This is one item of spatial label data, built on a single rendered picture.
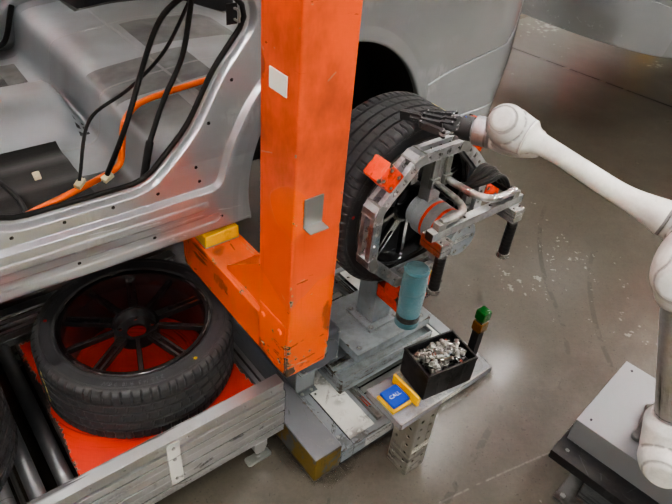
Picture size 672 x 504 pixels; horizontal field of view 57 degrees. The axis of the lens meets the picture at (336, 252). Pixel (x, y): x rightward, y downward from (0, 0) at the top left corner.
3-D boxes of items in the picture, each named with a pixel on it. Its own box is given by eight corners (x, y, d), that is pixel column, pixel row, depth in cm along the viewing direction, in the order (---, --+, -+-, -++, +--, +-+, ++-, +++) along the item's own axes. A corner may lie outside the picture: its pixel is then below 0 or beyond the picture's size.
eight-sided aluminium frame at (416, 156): (456, 244, 247) (488, 119, 213) (468, 252, 243) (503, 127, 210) (350, 294, 219) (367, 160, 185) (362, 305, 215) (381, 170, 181)
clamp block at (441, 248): (430, 239, 194) (433, 225, 191) (450, 254, 189) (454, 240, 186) (418, 244, 192) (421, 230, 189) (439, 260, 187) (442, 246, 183)
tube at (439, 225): (434, 185, 204) (440, 157, 198) (478, 215, 193) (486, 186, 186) (394, 201, 195) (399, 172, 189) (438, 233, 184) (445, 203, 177)
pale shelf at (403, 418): (455, 342, 227) (456, 336, 225) (490, 372, 217) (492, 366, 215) (365, 395, 205) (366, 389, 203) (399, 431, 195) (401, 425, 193)
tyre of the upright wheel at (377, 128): (453, 158, 259) (403, 49, 206) (496, 185, 246) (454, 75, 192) (345, 275, 256) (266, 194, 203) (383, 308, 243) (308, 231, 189)
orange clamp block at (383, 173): (388, 165, 195) (375, 152, 188) (405, 177, 190) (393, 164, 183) (374, 183, 196) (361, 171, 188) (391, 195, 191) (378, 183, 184)
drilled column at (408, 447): (405, 443, 241) (423, 371, 215) (423, 461, 235) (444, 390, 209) (386, 456, 236) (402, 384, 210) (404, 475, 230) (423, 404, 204)
